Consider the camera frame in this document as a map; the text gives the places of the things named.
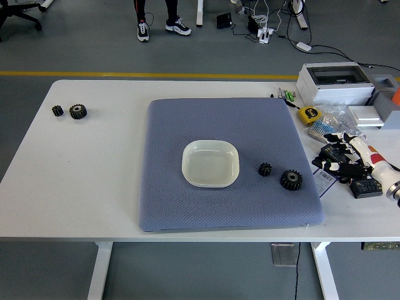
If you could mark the robot right hand white shell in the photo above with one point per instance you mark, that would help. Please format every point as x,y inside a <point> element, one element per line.
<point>379,170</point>

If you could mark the large black gear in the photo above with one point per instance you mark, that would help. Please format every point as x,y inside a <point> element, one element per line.
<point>287,181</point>
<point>78,114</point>

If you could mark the small black gear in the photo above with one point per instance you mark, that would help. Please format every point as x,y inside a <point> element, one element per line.
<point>57,111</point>
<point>265,169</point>

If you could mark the small white adapter box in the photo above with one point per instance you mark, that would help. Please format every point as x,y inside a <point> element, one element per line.
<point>303,46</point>

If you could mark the black charger box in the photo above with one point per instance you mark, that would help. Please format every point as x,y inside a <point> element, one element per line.
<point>253,24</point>

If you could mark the thin black tool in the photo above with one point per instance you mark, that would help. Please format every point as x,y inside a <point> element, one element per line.
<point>395,167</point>

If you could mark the white barcode label card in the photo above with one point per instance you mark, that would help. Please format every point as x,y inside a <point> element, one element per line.
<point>323,184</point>

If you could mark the clear plastic bag of screws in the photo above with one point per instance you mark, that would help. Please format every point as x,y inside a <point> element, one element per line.
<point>339,117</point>

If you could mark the grey block with hole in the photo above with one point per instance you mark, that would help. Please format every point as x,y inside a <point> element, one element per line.
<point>386,103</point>

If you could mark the blue resistor strip bundle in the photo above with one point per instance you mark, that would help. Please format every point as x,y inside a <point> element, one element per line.
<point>320,129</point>

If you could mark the orange object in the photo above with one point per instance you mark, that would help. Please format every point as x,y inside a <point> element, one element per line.
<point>397,97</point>

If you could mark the green circuit board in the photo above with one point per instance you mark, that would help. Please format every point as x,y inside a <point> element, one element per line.
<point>381,246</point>

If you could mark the yellow tape measure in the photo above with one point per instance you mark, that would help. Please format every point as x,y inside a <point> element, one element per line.
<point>307,114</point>

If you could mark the white table leg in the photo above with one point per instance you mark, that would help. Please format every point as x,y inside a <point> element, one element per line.
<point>100,272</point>
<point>325,272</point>

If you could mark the grey terminal connector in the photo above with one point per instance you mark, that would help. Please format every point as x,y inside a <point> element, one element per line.
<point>282,93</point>

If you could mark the blue-grey quilted mat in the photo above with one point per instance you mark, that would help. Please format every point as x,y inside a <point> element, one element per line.
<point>218,125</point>

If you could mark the white square bowl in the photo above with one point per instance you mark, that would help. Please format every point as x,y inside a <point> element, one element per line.
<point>209,165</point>

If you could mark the white desk leg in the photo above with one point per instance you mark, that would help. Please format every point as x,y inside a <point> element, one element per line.
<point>300,15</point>
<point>199,12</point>

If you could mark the white power strip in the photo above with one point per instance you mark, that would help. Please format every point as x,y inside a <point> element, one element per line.
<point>265,36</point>

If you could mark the grey floor plug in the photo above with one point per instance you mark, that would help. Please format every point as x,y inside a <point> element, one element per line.
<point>240,7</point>

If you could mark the black power adapter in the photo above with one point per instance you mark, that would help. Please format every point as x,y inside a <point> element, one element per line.
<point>224,20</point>

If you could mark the person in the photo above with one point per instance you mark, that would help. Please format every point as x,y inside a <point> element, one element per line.
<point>142,29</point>

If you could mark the white desk foot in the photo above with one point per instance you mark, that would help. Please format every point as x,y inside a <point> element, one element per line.
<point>47,3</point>

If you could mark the black office chair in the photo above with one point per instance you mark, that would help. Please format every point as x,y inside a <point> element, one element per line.
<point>12,12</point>

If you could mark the white flat switch panel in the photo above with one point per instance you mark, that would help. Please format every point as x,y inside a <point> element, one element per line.
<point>365,115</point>

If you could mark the white electrical enclosure box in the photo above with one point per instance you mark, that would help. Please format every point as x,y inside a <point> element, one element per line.
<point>334,90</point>

